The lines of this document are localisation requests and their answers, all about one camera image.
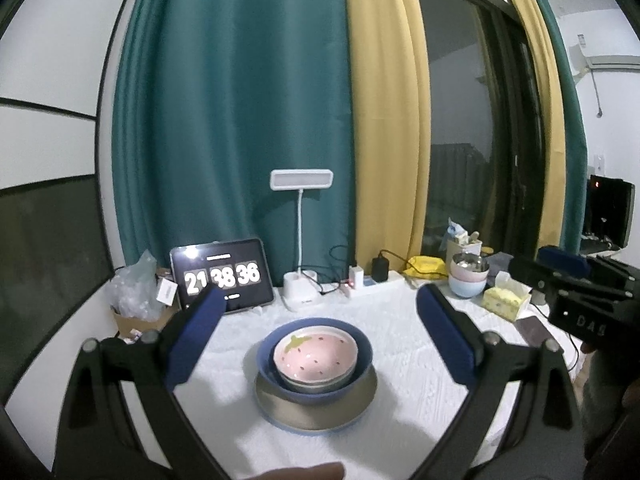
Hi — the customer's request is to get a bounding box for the white slatted basket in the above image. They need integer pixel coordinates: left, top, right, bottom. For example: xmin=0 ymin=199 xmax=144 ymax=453
xmin=446 ymin=237 xmax=483 ymax=261

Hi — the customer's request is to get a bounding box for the white air conditioner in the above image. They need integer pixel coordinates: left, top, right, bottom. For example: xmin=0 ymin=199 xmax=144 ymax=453
xmin=570 ymin=42 xmax=640 ymax=78

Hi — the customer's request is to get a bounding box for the clear plastic bag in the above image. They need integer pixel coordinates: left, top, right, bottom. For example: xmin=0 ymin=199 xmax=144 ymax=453
xmin=109 ymin=250 xmax=168 ymax=321

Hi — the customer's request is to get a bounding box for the white desk lamp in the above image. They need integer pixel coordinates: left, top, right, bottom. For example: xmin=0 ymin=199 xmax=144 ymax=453
xmin=270 ymin=169 xmax=334 ymax=311

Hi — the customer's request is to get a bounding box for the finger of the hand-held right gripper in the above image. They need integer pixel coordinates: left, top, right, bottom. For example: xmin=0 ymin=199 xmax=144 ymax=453
xmin=507 ymin=256 xmax=552 ymax=294
xmin=537 ymin=245 xmax=627 ymax=292

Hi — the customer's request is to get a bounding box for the blue and white packet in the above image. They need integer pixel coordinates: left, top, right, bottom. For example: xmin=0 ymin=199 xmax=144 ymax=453
xmin=446 ymin=217 xmax=468 ymax=246

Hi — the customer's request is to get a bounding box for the yellow curtain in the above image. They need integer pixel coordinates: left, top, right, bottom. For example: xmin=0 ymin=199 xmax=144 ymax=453
xmin=492 ymin=0 xmax=568 ymax=251
xmin=341 ymin=0 xmax=432 ymax=276

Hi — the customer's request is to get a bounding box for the pink strawberry bowl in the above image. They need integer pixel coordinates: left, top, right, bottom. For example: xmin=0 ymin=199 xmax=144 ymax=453
xmin=272 ymin=326 xmax=359 ymax=387

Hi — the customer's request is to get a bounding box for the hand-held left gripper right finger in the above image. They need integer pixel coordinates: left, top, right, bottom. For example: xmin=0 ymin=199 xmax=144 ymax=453
xmin=416 ymin=284 xmax=587 ymax=480

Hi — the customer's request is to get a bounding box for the beige plate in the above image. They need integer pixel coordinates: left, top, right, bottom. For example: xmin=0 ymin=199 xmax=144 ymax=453
xmin=255 ymin=365 xmax=379 ymax=431

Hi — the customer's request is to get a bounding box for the light blue bowl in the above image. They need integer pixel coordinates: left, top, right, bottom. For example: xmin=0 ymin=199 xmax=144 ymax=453
xmin=448 ymin=277 xmax=488 ymax=300

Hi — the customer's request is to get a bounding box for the yellow tissue box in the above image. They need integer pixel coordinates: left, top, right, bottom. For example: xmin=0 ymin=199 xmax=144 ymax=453
xmin=482 ymin=272 xmax=532 ymax=322

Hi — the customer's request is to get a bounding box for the cardboard box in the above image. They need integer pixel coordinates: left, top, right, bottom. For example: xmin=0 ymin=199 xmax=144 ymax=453
xmin=112 ymin=267 xmax=181 ymax=342

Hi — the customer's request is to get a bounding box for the tablet with clock display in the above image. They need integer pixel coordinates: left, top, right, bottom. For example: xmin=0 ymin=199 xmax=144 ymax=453
xmin=170 ymin=238 xmax=276 ymax=315

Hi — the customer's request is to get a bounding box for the steel bowl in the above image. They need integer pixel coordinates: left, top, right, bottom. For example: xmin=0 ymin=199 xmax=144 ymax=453
xmin=451 ymin=252 xmax=491 ymax=273

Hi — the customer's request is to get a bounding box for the large blue bowl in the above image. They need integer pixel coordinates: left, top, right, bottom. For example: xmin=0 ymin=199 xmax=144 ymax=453
xmin=256 ymin=316 xmax=374 ymax=405

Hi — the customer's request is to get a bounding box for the black phone cable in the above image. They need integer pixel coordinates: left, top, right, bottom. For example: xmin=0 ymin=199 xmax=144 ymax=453
xmin=562 ymin=332 xmax=582 ymax=376

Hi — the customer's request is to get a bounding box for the black looped cable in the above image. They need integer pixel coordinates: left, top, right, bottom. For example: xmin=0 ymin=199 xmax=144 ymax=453
xmin=300 ymin=245 xmax=351 ymax=296

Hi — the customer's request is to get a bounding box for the white power strip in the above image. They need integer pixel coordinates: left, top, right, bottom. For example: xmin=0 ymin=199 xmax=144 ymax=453
xmin=340 ymin=270 xmax=405 ymax=297

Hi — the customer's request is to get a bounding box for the teal curtain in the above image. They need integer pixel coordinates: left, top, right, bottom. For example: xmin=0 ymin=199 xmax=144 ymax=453
xmin=112 ymin=0 xmax=358 ymax=281
xmin=525 ymin=0 xmax=588 ymax=256

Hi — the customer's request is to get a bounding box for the white textured tablecloth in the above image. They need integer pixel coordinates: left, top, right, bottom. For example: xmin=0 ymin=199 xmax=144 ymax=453
xmin=112 ymin=272 xmax=576 ymax=480

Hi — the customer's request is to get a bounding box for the person's left hand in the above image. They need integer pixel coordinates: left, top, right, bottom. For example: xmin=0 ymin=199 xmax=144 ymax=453
xmin=245 ymin=462 xmax=346 ymax=480

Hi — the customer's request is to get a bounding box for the yellow wipes packet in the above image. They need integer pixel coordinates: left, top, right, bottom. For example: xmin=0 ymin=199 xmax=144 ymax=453
xmin=404 ymin=256 xmax=448 ymax=279

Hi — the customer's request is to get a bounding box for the black charger cable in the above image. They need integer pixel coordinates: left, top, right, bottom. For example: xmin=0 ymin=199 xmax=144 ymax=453
xmin=380 ymin=249 xmax=418 ymax=273

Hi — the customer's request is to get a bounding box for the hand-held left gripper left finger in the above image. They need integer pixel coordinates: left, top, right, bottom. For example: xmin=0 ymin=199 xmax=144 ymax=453
xmin=52 ymin=285 xmax=226 ymax=480

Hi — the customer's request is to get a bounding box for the person's right hand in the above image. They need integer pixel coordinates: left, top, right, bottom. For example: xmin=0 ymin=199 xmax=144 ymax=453
xmin=580 ymin=341 xmax=640 ymax=461

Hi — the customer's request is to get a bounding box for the smartphone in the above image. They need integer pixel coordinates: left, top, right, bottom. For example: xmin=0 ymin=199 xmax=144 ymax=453
xmin=515 ymin=316 xmax=551 ymax=346

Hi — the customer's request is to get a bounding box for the grey cloth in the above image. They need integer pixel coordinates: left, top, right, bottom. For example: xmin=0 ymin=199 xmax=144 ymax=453
xmin=487 ymin=252 xmax=516 ymax=278

